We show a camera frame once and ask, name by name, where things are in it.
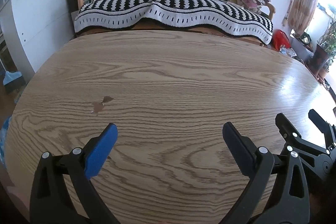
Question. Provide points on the white cabinet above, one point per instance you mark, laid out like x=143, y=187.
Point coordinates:
x=34, y=30

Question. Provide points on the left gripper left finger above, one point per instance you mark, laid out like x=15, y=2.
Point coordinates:
x=50, y=200

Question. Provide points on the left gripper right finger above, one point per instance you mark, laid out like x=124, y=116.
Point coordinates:
x=277, y=189

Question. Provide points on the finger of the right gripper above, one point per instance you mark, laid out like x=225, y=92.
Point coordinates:
x=293, y=137
x=327, y=129

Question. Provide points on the potted green plant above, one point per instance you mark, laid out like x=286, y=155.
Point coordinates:
x=325, y=52

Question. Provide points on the black white striped sofa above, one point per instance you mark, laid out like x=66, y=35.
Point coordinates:
x=230, y=18

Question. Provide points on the red plastic bag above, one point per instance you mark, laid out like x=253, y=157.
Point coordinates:
x=280, y=40

